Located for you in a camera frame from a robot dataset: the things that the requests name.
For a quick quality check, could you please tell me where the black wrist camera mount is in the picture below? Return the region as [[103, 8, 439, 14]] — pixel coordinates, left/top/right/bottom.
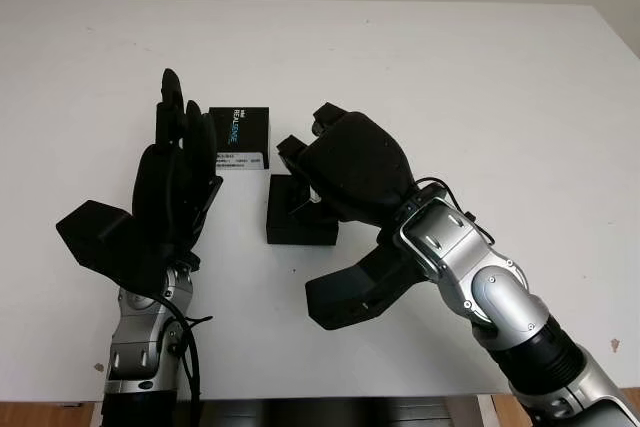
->
[[304, 226, 431, 332], [55, 200, 166, 298]]

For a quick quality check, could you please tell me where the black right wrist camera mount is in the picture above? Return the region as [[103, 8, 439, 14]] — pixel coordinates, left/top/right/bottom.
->
[[304, 226, 431, 332]]

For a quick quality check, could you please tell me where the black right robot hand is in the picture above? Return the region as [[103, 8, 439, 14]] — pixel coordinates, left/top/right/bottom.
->
[[276, 102, 417, 226]]

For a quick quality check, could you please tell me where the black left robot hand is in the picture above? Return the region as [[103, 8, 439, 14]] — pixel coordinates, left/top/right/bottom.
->
[[130, 68, 225, 273]]

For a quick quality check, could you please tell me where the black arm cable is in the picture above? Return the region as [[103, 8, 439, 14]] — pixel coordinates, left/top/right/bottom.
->
[[159, 296, 214, 427], [414, 176, 496, 248]]

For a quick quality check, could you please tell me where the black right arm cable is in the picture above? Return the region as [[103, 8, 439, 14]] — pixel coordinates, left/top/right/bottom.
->
[[414, 176, 496, 248]]

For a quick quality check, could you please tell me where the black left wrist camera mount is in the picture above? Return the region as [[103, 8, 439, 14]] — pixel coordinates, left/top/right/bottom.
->
[[55, 200, 166, 298]]

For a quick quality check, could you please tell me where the black printed RealSense box lid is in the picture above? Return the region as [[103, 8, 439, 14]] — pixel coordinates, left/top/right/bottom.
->
[[208, 106, 271, 172]]

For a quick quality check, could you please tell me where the black box base foam insert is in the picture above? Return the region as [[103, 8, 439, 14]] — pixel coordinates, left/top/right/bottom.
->
[[266, 174, 340, 246]]

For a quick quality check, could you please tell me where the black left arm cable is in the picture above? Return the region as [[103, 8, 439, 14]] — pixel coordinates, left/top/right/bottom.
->
[[159, 296, 214, 427]]

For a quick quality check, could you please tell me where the dark robot torso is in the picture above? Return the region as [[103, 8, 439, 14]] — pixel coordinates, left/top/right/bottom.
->
[[199, 396, 481, 427]]

